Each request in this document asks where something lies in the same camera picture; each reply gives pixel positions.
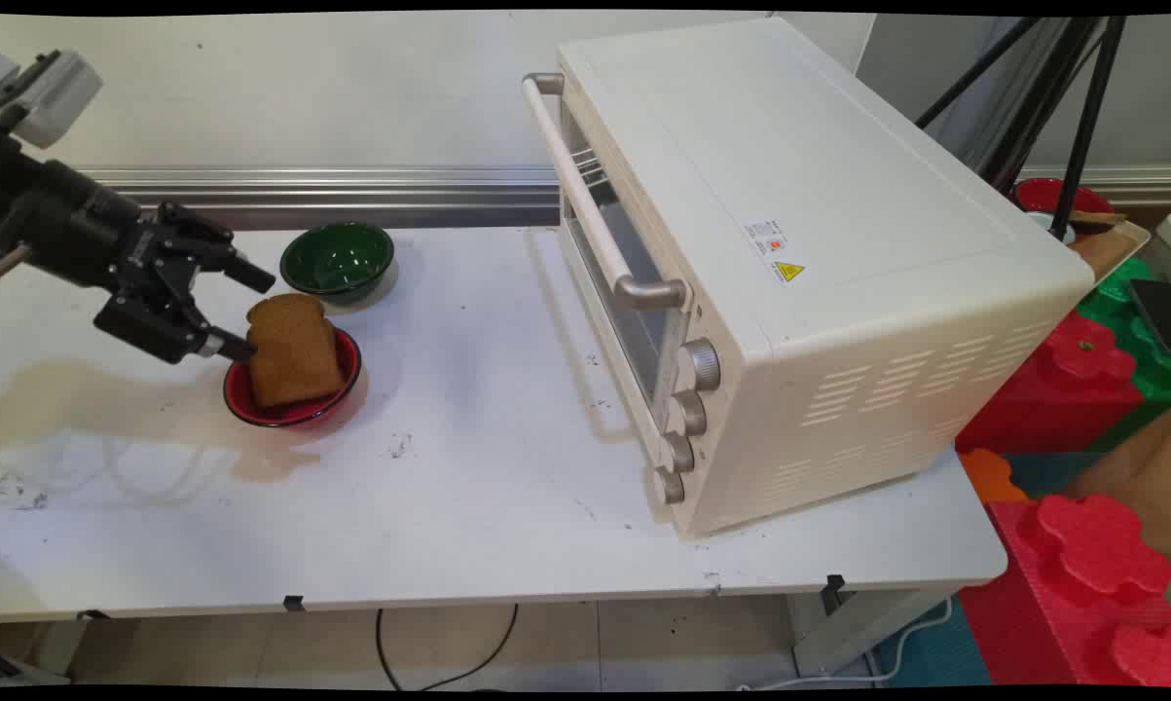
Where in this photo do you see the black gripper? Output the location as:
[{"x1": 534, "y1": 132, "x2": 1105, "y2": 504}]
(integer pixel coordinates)
[{"x1": 0, "y1": 134, "x2": 277, "y2": 367}]

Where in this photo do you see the glass oven door with handle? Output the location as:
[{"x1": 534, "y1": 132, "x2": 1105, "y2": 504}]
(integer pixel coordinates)
[{"x1": 522, "y1": 72, "x2": 695, "y2": 470}]

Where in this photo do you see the brown bread slice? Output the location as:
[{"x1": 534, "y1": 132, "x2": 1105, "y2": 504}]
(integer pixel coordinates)
[{"x1": 245, "y1": 292, "x2": 346, "y2": 410}]

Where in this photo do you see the dark green bowl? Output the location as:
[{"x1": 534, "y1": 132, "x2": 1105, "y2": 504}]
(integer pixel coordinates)
[{"x1": 279, "y1": 222, "x2": 397, "y2": 304}]

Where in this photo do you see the red bowl with bread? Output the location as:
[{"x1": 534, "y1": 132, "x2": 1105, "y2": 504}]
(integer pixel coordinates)
[{"x1": 222, "y1": 325, "x2": 364, "y2": 429}]

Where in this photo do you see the large silver oven knob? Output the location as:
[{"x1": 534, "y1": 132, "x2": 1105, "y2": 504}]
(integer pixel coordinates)
[{"x1": 677, "y1": 338, "x2": 723, "y2": 393}]

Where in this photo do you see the white label sticker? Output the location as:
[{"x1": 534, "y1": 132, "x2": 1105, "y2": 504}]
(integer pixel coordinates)
[{"x1": 744, "y1": 221, "x2": 791, "y2": 260}]

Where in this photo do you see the cream toaster oven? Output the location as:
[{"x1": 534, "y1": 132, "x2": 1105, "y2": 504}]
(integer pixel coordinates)
[{"x1": 522, "y1": 17, "x2": 1098, "y2": 539}]

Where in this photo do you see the white table leg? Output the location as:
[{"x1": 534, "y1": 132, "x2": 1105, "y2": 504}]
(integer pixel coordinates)
[{"x1": 788, "y1": 582, "x2": 948, "y2": 679}]

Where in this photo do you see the orange foam piece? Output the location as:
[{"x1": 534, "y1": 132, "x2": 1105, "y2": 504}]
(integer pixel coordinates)
[{"x1": 956, "y1": 447, "x2": 1030, "y2": 505}]

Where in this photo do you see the blue foam mat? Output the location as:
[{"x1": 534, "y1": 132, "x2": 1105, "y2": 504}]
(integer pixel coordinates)
[{"x1": 875, "y1": 597, "x2": 996, "y2": 688}]

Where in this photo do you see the red bowl with white inside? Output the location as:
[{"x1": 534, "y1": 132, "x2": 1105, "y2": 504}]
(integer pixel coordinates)
[{"x1": 1012, "y1": 177, "x2": 1117, "y2": 244}]

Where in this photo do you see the small red foam block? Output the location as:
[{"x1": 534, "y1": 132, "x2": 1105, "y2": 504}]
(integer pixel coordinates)
[{"x1": 954, "y1": 311, "x2": 1147, "y2": 456}]

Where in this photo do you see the black tripod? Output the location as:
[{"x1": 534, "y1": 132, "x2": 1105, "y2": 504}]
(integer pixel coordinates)
[{"x1": 915, "y1": 16, "x2": 1129, "y2": 242}]

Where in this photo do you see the wooden tray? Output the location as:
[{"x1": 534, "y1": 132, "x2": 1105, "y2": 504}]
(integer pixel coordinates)
[{"x1": 1067, "y1": 220, "x2": 1153, "y2": 286}]

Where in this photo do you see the green foam block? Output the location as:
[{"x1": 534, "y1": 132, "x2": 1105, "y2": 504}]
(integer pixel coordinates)
[{"x1": 1076, "y1": 257, "x2": 1171, "y2": 454}]

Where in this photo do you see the large red foam block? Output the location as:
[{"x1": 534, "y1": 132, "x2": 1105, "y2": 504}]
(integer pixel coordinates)
[{"x1": 959, "y1": 494, "x2": 1171, "y2": 688}]

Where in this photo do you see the black flat device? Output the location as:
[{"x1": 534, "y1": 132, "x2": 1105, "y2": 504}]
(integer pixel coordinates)
[{"x1": 1127, "y1": 278, "x2": 1171, "y2": 357}]

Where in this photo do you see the aluminium wall rail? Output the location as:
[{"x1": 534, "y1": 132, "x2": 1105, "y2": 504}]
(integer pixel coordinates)
[{"x1": 69, "y1": 165, "x2": 1171, "y2": 233}]

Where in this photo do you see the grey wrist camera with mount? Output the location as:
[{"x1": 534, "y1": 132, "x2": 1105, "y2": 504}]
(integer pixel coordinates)
[{"x1": 0, "y1": 49, "x2": 105, "y2": 150}]

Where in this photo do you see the black floor cable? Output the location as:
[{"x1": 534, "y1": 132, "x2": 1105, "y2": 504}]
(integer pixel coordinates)
[{"x1": 375, "y1": 605, "x2": 521, "y2": 693}]

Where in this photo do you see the white floor cable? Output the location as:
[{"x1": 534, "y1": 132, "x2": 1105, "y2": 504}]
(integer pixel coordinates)
[{"x1": 738, "y1": 595, "x2": 957, "y2": 692}]

